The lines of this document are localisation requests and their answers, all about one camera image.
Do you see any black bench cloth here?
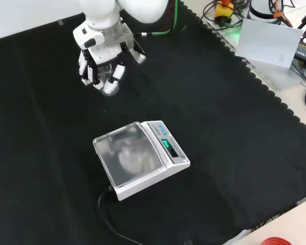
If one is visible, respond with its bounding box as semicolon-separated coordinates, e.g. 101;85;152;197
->
0;0;306;245

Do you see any green cable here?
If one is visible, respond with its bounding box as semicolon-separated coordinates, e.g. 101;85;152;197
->
141;0;179;38

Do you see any yellow stop button box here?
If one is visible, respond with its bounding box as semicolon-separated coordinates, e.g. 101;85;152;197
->
214;0;236;24

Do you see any red round object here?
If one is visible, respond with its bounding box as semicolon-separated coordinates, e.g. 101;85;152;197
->
260;236;291;245

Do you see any black balance power cable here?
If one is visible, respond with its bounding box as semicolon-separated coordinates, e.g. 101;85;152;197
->
97;185;194;245

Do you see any white electronic balance steel pan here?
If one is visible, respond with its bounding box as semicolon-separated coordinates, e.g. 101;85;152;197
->
92;120;191;202

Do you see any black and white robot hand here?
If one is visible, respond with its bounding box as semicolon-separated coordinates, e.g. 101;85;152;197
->
72;17;146;94

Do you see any clear glass beaker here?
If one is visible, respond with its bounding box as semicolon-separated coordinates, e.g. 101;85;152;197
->
96;63;121;96

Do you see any black power adapter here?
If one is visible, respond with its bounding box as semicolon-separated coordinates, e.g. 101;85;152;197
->
293;42;306;62

